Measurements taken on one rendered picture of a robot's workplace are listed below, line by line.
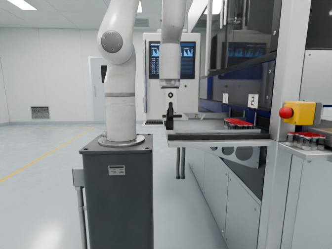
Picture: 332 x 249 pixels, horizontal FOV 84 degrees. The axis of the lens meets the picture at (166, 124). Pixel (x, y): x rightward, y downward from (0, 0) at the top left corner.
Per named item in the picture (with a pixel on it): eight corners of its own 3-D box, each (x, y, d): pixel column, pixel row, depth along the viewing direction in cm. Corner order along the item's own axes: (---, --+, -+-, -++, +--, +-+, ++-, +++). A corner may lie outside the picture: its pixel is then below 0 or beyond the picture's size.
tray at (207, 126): (233, 125, 100) (233, 119, 99) (260, 138, 74) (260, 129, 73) (170, 126, 98) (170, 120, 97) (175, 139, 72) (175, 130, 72)
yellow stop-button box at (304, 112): (301, 121, 65) (304, 101, 64) (318, 125, 58) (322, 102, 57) (280, 121, 65) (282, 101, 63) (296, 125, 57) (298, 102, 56)
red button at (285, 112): (287, 117, 63) (288, 105, 62) (296, 119, 59) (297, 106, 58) (276, 117, 63) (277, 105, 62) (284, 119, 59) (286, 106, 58)
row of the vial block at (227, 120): (227, 127, 95) (228, 118, 95) (243, 135, 78) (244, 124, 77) (223, 127, 95) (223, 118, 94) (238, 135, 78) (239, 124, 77)
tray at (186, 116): (228, 117, 134) (228, 112, 133) (245, 123, 108) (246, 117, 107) (182, 117, 132) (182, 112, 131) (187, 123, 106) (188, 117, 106)
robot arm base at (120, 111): (91, 147, 67) (87, 97, 64) (104, 135, 86) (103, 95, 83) (143, 146, 68) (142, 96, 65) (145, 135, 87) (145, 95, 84)
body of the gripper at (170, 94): (180, 84, 70) (180, 114, 72) (177, 85, 80) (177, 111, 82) (160, 84, 69) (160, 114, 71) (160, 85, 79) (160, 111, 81)
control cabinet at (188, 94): (195, 117, 186) (197, 34, 172) (199, 120, 167) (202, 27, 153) (145, 118, 185) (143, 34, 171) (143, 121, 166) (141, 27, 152)
